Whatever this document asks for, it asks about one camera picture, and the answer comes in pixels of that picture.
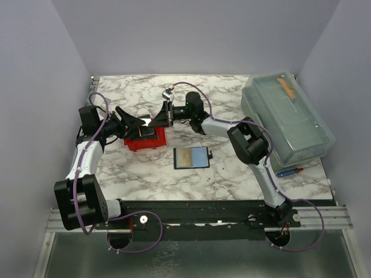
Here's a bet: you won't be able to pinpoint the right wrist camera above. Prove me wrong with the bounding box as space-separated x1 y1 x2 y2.
162 87 174 102

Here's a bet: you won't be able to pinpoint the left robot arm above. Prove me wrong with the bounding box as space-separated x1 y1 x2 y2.
54 105 146 234

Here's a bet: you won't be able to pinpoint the orange tool inside box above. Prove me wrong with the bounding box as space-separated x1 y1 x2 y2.
277 78 297 100

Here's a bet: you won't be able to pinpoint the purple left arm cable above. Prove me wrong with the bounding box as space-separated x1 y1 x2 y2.
74 92 165 255

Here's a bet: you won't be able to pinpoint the small blue object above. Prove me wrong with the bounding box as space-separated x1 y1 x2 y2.
276 167 304 178

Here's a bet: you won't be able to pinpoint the green plastic storage box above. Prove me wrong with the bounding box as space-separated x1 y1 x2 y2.
241 70 335 172

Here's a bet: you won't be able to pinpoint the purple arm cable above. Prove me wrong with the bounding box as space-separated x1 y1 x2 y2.
170 81 325 252
74 92 165 255

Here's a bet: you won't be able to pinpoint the aluminium rail frame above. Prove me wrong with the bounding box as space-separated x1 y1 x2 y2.
46 190 362 277

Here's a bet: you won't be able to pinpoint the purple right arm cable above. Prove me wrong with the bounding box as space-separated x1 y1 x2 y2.
170 81 325 252

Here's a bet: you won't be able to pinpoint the cards in red bin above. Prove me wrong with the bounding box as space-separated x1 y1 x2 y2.
139 126 155 137

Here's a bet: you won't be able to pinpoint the black leather card holder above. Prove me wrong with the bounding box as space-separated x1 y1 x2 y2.
173 147 213 170

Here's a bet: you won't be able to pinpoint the black card in bin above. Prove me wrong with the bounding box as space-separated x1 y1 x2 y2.
138 114 152 126

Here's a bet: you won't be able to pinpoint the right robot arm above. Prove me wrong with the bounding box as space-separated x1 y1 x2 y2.
148 89 292 227

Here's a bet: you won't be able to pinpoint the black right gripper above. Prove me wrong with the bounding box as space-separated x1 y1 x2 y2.
148 103 194 130

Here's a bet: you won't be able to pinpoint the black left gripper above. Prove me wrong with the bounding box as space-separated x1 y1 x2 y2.
98 106 145 140

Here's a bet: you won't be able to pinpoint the red plastic bin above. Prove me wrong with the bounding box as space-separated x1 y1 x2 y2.
124 127 167 152

